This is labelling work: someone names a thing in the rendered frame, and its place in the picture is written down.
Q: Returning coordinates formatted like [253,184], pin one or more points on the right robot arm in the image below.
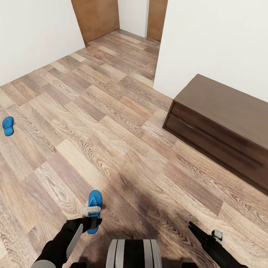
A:
[213,245]

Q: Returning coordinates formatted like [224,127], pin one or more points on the bench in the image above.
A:
[227,125]

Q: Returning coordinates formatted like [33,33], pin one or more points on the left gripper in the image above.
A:
[92,222]

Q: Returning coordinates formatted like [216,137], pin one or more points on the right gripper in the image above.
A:
[220,255]

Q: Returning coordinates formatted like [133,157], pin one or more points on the robot trunk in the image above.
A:
[134,253]

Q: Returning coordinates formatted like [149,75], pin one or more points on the sandal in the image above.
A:
[95,199]
[8,126]

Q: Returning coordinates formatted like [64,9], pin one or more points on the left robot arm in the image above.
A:
[57,251]

